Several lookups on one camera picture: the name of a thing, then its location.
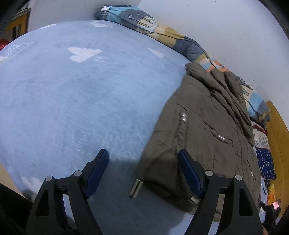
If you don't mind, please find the olive quilted hooded coat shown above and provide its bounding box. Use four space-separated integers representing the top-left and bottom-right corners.
136 63 261 214

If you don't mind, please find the yellow orange cloth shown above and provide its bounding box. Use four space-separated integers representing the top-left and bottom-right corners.
267 183 276 205

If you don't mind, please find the smartphone with lit screen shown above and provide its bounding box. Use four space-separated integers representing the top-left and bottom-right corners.
272 199 281 210

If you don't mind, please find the blue star moon pillow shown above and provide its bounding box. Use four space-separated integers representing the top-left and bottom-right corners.
251 121 276 180

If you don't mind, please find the wooden headboard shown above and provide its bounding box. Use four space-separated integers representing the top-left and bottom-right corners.
266 101 288 209

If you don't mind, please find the light blue cloud bedsheet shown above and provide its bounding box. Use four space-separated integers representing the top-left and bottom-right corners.
1 21 198 234

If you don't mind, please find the colourful patchwork cartoon quilt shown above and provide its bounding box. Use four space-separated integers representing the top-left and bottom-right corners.
94 4 270 123

